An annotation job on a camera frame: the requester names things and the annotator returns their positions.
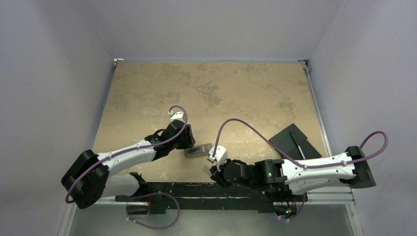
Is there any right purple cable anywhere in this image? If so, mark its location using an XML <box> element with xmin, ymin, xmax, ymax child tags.
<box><xmin>213</xmin><ymin>118</ymin><xmax>389</xmax><ymax>169</ymax></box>

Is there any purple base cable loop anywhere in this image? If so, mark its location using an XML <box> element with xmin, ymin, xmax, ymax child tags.
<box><xmin>125</xmin><ymin>193</ymin><xmax>180</xmax><ymax>231</ymax></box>

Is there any black flat plate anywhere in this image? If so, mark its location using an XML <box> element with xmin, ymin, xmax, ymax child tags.
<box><xmin>269</xmin><ymin>123</ymin><xmax>322</xmax><ymax>160</ymax></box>

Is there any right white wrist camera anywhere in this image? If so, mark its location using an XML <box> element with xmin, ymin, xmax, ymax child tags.
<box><xmin>208</xmin><ymin>145</ymin><xmax>228</xmax><ymax>171</ymax></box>

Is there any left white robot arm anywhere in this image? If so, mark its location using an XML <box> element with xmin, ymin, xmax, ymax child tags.
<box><xmin>61</xmin><ymin>119</ymin><xmax>195</xmax><ymax>209</ymax></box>

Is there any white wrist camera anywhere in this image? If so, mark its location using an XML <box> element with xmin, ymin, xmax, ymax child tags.
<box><xmin>208</xmin><ymin>145</ymin><xmax>228</xmax><ymax>171</ymax></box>
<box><xmin>169</xmin><ymin>111</ymin><xmax>185</xmax><ymax>122</ymax></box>

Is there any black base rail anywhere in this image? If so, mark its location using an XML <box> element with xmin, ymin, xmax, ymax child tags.
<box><xmin>115</xmin><ymin>182</ymin><xmax>307</xmax><ymax>214</ymax></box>

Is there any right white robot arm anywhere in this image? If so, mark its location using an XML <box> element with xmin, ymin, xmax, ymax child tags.
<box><xmin>208</xmin><ymin>146</ymin><xmax>376</xmax><ymax>200</ymax></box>

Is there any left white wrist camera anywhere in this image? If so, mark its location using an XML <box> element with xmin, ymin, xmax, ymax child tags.
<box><xmin>169</xmin><ymin>111</ymin><xmax>185</xmax><ymax>122</ymax></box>

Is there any grey battery cover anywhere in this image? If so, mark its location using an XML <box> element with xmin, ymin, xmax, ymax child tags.
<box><xmin>203</xmin><ymin>165</ymin><xmax>212</xmax><ymax>176</ymax></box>

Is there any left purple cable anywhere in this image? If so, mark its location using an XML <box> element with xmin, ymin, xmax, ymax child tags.
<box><xmin>65</xmin><ymin>105</ymin><xmax>188</xmax><ymax>205</ymax></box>

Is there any white remote control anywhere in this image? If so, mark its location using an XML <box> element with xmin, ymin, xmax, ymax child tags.
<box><xmin>184</xmin><ymin>143</ymin><xmax>213</xmax><ymax>158</ymax></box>

